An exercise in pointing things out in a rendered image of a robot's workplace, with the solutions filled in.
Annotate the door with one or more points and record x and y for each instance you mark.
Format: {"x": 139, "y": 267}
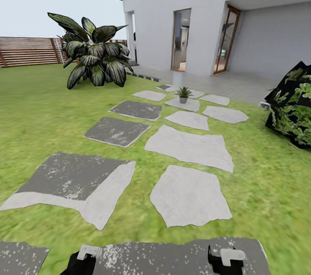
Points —
{"x": 228, "y": 31}

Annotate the pot plant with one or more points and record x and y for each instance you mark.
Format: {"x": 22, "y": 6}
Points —
{"x": 183, "y": 94}

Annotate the fixed window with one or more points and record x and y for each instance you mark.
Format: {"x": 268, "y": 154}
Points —
{"x": 180, "y": 39}

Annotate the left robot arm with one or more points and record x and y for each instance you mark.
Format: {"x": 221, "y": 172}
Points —
{"x": 83, "y": 262}

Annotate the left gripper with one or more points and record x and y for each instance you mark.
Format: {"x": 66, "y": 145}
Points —
{"x": 85, "y": 266}

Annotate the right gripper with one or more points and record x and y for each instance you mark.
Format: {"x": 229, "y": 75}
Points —
{"x": 219, "y": 268}

